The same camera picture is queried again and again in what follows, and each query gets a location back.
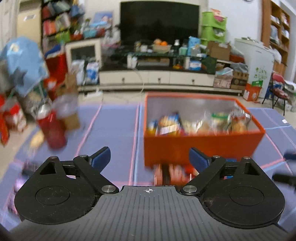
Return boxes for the standing air conditioner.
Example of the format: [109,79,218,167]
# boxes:
[16,1,41,47]

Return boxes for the orange storage box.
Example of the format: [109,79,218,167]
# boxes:
[144,92,265,167]

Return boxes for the white small refrigerator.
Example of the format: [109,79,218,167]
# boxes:
[234,38,274,99]

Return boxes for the white TV cabinet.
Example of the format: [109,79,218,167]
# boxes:
[78,70,243,95]

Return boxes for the black television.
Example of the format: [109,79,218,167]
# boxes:
[119,1,200,45]

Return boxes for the white framed cabinet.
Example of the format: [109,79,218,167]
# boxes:
[65,38,102,71]

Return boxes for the red soda can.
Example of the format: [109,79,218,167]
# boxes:
[36,103,67,150]

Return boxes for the wooden bookshelf right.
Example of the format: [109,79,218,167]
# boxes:
[261,0,290,75]

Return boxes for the blue shark fabric cover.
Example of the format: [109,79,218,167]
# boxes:
[1,37,49,96]

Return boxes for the fruit bowl with oranges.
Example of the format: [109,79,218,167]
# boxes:
[152,39,171,53]

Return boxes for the clear plastic jar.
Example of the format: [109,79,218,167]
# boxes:
[53,94,80,131]

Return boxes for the orange gift bag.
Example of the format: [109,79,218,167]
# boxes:
[243,80,263,101]

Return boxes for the dark bookshelf with books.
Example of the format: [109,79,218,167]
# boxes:
[41,1,85,53]

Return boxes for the green stacked storage bins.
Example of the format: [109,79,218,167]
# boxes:
[201,9,227,46]

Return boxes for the red folding chair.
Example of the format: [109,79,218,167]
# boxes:
[262,72,289,115]

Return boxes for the blue plaid tablecloth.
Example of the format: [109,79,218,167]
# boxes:
[1,104,295,230]

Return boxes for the large cardboard box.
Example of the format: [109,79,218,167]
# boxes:
[207,41,231,61]

